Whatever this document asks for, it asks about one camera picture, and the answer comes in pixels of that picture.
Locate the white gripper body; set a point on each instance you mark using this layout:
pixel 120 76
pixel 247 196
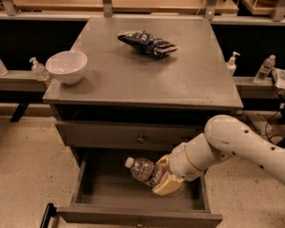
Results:
pixel 179 163

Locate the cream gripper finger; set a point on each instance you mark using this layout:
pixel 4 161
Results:
pixel 163 161
pixel 168 184

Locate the clear plastic water bottle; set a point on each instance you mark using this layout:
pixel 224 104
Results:
pixel 145 171

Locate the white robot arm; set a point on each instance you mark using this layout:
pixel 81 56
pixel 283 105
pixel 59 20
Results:
pixel 223 137

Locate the round top drawer knob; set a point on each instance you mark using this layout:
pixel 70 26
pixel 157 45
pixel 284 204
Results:
pixel 141 139

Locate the open middle drawer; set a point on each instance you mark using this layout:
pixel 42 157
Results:
pixel 106 193

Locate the grey drawer cabinet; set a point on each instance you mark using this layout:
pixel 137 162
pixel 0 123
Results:
pixel 121 85

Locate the closed top drawer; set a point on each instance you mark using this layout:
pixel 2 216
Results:
pixel 162 137

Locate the right sanitizer pump bottle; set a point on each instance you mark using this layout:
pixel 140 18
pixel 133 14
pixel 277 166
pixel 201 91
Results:
pixel 231 64

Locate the sanitizer pump bottle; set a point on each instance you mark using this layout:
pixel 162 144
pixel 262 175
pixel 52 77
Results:
pixel 39 70
pixel 231 64

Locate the background water bottle right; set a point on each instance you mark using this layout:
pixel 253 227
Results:
pixel 265 69

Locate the left sanitizer pump bottle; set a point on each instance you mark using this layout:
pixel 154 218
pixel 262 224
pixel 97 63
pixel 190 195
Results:
pixel 39 70

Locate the blue chip bag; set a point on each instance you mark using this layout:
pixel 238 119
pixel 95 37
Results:
pixel 147 44

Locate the folded white cloth packet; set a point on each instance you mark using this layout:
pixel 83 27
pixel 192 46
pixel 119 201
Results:
pixel 279 77

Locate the white bowl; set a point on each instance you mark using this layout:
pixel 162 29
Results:
pixel 67 67

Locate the right grey shelf rail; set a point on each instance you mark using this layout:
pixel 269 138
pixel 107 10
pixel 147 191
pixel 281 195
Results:
pixel 248 89

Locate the grey shelf rail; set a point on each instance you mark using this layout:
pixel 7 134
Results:
pixel 248 89
pixel 22 80

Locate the black handle bottom left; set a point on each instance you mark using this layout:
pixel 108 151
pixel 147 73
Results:
pixel 50 212

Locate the left grey shelf rail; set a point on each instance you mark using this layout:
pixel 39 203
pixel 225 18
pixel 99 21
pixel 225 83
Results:
pixel 22 80

